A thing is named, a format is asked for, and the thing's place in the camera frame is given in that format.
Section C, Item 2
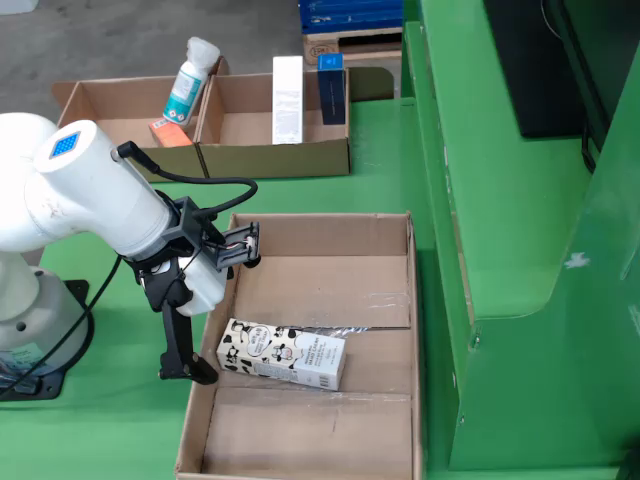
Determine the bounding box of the green metal cabinet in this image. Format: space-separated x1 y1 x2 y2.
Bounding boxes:
399 0 640 471

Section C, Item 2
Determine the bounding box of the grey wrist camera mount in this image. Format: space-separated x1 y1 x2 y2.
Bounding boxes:
172 196 262 274

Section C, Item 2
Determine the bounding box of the cardboard box with bottle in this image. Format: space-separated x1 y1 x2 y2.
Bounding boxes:
51 56 230 184

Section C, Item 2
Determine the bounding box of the large cardboard tray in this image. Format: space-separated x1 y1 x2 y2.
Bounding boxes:
174 210 426 480

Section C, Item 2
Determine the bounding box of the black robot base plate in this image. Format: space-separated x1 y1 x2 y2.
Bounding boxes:
0 279 96 401

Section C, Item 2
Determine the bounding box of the tall white box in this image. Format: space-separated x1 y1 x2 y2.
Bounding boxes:
271 55 305 146

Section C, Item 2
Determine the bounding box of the blue wire crate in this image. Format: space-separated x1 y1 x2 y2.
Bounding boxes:
298 0 405 36

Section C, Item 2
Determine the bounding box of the thin black cable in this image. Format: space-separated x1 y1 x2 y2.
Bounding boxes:
0 254 124 397

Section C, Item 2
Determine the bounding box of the wooden pallet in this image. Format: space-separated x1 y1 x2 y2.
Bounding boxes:
302 27 404 65

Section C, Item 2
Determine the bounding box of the black monitor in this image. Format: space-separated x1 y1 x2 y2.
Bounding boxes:
482 0 626 174

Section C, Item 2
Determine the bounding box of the cardboard box with tall boxes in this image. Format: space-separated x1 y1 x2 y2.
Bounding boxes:
193 66 396 180

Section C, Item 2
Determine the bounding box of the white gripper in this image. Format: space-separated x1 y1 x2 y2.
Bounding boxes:
139 249 231 386

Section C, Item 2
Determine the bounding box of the cow print hand cream box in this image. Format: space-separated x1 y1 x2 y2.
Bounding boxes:
215 317 348 392

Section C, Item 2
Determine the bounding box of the dark blue box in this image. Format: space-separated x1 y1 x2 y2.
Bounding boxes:
317 53 347 126

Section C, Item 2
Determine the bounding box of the thick black cable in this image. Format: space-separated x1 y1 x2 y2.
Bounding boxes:
115 140 260 221

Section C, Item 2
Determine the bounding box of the white bottle teal label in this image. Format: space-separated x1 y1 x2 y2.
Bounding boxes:
162 36 221 127

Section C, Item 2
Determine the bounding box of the small orange box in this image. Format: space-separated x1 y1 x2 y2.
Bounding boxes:
148 117 195 149

